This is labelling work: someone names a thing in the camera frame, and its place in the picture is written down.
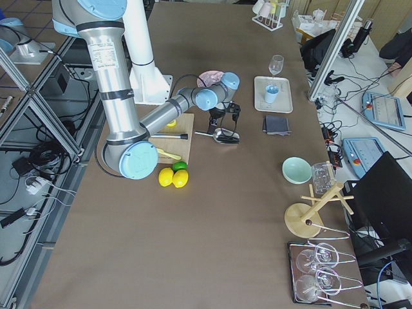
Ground yellow lemon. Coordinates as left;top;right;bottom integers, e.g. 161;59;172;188
158;167;174;187
173;169;189;188

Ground cream rabbit serving tray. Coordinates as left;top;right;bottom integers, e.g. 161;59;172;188
254;76;293;113

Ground green lime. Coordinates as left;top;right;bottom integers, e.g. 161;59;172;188
172;161;187;172

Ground clear wine glass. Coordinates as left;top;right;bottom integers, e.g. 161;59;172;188
268;55;284;77

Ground light blue plastic cup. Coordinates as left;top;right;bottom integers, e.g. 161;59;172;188
264;88;279;104

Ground glass rack tray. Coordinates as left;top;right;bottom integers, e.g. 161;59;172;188
287;242;368;308

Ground wooden mug tree stand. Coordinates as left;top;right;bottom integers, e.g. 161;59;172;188
284;182;354;239

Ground stainless steel ice scoop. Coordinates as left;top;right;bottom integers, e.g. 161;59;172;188
194;128;240;144

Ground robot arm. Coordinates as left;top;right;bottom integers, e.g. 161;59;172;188
52;1;239;180

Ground white wire cup rack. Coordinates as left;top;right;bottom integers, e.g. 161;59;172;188
252;0;290;32

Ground mint green bowl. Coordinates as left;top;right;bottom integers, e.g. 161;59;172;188
282;157;312;184

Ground blue teach pendant tablet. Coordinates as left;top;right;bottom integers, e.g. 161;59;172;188
362;91;406;131

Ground wooden cutting board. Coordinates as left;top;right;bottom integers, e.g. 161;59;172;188
149;113;194;163

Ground clear plastic ice cubes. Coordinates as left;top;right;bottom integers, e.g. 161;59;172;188
266;84;279;94

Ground pink plastic bowl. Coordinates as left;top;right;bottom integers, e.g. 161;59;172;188
197;70;223;87

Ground half cut lemon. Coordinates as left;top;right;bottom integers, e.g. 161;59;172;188
166;119;177;127

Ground yellow plastic knife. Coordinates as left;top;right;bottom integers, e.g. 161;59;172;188
156;148;182;160

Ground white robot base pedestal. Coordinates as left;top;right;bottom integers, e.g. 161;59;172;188
122;1;173;106

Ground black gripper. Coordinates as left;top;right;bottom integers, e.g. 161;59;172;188
207;102;241;137

